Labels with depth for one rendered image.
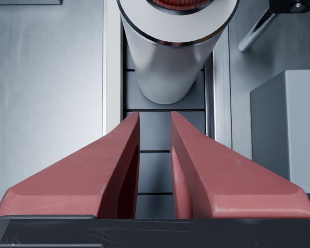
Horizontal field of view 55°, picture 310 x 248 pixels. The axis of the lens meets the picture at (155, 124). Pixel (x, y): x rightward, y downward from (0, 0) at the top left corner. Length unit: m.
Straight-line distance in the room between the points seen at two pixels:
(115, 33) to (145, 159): 0.11
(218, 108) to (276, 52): 0.18
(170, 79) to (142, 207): 0.14
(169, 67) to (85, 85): 0.20
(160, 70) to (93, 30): 0.21
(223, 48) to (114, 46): 0.09
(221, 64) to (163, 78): 0.05
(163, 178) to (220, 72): 0.12
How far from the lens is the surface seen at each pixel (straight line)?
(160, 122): 0.28
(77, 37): 0.36
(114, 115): 0.24
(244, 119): 0.34
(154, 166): 0.28
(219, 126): 0.20
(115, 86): 0.25
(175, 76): 0.17
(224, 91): 0.20
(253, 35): 0.32
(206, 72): 0.29
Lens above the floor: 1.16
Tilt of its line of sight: 85 degrees down
